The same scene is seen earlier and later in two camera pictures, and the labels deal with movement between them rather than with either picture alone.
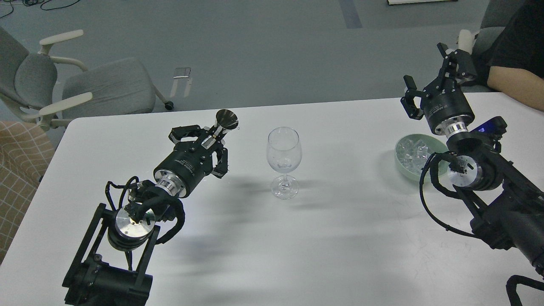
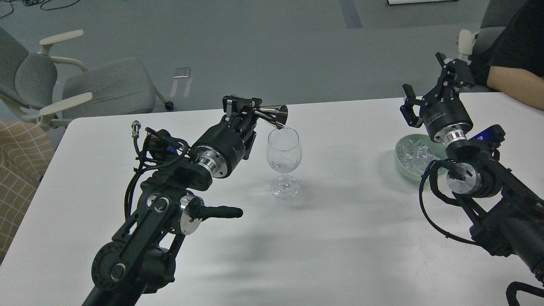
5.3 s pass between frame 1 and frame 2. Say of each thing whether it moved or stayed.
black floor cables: stayed
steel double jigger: moved
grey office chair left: stayed
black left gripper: moved
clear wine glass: stayed
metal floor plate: stayed
